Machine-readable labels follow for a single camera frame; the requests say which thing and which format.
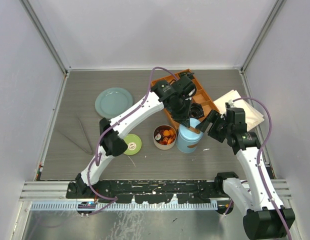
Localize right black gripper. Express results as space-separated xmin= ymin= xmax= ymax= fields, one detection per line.
xmin=196 ymin=109 xmax=232 ymax=143

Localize blue lid with strap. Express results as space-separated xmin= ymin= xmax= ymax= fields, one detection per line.
xmin=178 ymin=118 xmax=203 ymax=141

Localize blue cylindrical lunch container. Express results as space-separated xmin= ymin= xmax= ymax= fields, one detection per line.
xmin=176 ymin=124 xmax=204 ymax=154

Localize pile of food pieces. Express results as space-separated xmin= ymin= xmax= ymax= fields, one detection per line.
xmin=154 ymin=126 xmax=176 ymax=146

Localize grey-blue plate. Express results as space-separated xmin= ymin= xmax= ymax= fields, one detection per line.
xmin=94 ymin=87 xmax=134 ymax=119

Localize metal tongs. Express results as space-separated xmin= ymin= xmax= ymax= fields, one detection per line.
xmin=55 ymin=115 xmax=93 ymax=156

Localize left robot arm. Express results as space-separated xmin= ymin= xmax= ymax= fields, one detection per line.
xmin=75 ymin=76 xmax=197 ymax=198

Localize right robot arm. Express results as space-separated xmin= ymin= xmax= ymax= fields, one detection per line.
xmin=195 ymin=107 xmax=296 ymax=240

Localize rolled black tie right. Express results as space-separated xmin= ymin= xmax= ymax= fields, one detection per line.
xmin=189 ymin=102 xmax=205 ymax=119

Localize orange wooden compartment tray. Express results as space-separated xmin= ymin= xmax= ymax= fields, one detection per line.
xmin=151 ymin=69 xmax=219 ymax=131

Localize silver metal bowl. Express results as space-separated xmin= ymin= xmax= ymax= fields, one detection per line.
xmin=153 ymin=125 xmax=177 ymax=150

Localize white folded cloth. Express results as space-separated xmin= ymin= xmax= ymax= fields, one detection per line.
xmin=213 ymin=89 xmax=264 ymax=132

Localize rolled dark tie top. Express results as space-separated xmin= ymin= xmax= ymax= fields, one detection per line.
xmin=178 ymin=71 xmax=195 ymax=80

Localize green round lid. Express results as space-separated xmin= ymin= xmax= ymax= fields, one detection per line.
xmin=124 ymin=134 xmax=142 ymax=156

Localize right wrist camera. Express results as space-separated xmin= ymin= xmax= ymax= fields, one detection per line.
xmin=225 ymin=100 xmax=247 ymax=133

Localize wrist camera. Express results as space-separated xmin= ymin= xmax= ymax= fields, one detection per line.
xmin=225 ymin=100 xmax=247 ymax=133
xmin=172 ymin=75 xmax=197 ymax=100

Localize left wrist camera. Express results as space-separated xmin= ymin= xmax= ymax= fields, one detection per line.
xmin=172 ymin=75 xmax=197 ymax=100

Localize slotted cable duct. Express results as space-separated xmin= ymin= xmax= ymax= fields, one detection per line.
xmin=30 ymin=200 xmax=218 ymax=212

